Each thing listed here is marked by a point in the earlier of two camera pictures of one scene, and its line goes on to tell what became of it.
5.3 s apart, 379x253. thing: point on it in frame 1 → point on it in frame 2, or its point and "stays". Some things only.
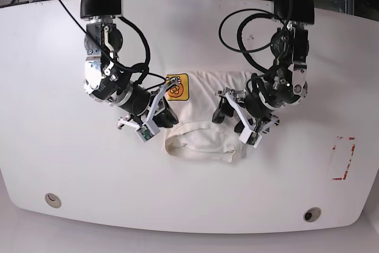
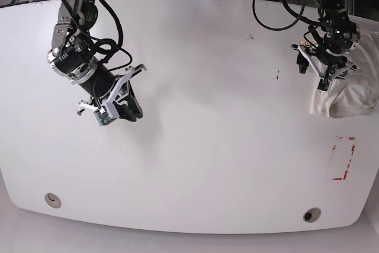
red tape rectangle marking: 353,146 stays
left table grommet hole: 53,200 stays
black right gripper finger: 224,109 → 302,63
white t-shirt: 196,136 → 357,93
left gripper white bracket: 164,116 → 116,109
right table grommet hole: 312,214 stays
